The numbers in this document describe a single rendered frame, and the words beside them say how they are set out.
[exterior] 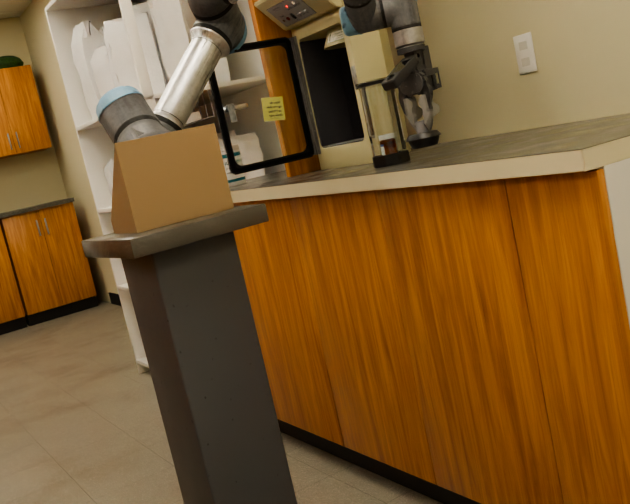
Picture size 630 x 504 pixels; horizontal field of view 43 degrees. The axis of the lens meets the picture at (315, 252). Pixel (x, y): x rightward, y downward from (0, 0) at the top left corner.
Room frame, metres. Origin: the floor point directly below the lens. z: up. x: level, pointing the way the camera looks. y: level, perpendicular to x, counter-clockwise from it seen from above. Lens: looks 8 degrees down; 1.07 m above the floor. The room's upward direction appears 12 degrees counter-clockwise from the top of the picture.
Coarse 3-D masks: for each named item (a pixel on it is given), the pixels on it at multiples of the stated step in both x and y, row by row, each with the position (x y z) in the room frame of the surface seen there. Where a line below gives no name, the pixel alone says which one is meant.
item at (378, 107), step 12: (372, 84) 2.10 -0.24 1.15; (372, 96) 2.11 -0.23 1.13; (384, 96) 2.11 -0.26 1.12; (372, 108) 2.12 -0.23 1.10; (384, 108) 2.11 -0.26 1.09; (372, 120) 2.12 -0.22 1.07; (384, 120) 2.11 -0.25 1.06; (396, 120) 2.12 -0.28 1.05; (372, 132) 2.13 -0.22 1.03; (384, 132) 2.11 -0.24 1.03; (396, 132) 2.12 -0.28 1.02; (372, 144) 2.14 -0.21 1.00; (384, 144) 2.11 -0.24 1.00; (396, 144) 2.11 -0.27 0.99
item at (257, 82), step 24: (264, 48) 2.66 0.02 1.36; (216, 72) 2.58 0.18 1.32; (240, 72) 2.62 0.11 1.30; (264, 72) 2.65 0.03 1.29; (288, 72) 2.68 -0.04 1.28; (240, 96) 2.61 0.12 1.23; (264, 96) 2.64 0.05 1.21; (288, 96) 2.68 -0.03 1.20; (240, 120) 2.60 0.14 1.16; (264, 120) 2.63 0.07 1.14; (288, 120) 2.67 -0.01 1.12; (240, 144) 2.59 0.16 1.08; (264, 144) 2.63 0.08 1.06; (288, 144) 2.66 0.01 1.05
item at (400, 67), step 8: (400, 64) 2.03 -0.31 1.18; (408, 64) 2.01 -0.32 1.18; (416, 64) 2.03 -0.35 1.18; (392, 72) 2.02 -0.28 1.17; (400, 72) 1.99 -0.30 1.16; (408, 72) 2.00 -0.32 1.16; (384, 80) 2.00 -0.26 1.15; (392, 80) 1.97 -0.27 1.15; (400, 80) 1.98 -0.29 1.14; (384, 88) 2.00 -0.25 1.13; (392, 88) 1.98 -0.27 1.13
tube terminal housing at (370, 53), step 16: (320, 16) 2.55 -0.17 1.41; (336, 16) 2.48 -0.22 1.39; (304, 32) 2.65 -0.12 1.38; (320, 32) 2.61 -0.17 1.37; (368, 32) 2.47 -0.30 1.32; (384, 32) 2.61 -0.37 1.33; (352, 48) 2.44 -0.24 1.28; (368, 48) 2.47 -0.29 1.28; (384, 48) 2.54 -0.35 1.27; (352, 64) 2.45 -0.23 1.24; (368, 64) 2.46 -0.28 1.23; (384, 64) 2.49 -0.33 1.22; (368, 80) 2.45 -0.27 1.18; (400, 112) 2.61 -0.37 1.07; (320, 144) 2.69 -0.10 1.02; (352, 144) 2.53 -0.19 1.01; (368, 144) 2.45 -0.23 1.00; (320, 160) 2.71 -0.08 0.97; (336, 160) 2.62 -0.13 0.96; (352, 160) 2.54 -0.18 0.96; (368, 160) 2.47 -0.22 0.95
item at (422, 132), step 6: (420, 126) 2.03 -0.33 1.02; (420, 132) 2.03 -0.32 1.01; (426, 132) 2.01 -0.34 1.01; (432, 132) 2.01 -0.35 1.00; (438, 132) 2.02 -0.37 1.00; (408, 138) 2.04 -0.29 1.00; (414, 138) 2.01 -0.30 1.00; (420, 138) 2.00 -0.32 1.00; (426, 138) 2.01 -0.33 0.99; (432, 138) 2.01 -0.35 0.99; (438, 138) 2.03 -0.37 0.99; (414, 144) 2.02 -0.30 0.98; (420, 144) 2.01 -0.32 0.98; (426, 144) 2.01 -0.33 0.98; (432, 144) 2.02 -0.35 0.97
